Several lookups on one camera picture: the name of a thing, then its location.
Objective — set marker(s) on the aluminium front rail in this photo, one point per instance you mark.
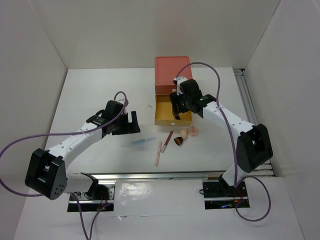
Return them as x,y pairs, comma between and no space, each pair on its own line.
162,176

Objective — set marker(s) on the yellow drawer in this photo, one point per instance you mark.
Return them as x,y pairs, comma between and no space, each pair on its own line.
164,115

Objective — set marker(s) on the beige teardrop makeup sponge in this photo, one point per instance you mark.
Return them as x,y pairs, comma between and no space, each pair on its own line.
183,134

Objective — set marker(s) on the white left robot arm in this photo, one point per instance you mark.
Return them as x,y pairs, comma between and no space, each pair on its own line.
46,172

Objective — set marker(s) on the red lip gloss wand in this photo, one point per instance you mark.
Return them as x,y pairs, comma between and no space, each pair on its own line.
167,141

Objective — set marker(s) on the coral three-tier drawer organizer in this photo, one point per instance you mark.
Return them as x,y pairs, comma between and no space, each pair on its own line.
166,69

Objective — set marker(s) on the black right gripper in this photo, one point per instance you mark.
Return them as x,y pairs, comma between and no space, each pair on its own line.
175,98

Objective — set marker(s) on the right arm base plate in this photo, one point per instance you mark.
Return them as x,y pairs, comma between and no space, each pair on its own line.
216,198

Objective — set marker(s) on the round beige powder puff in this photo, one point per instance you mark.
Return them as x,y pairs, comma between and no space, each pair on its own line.
193,131

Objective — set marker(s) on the pink makeup stick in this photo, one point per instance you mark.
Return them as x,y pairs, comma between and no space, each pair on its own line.
159,150

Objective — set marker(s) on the light blue makeup pencil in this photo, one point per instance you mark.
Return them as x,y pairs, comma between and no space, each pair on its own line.
142,140

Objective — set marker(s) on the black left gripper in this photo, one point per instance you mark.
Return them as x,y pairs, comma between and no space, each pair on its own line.
129,127

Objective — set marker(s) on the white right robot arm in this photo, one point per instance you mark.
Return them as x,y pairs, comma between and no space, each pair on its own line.
250,143

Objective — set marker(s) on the small black kabuki brush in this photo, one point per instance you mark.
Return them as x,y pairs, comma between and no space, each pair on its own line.
178,140

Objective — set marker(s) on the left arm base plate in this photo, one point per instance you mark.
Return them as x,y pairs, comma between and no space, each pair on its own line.
100,199

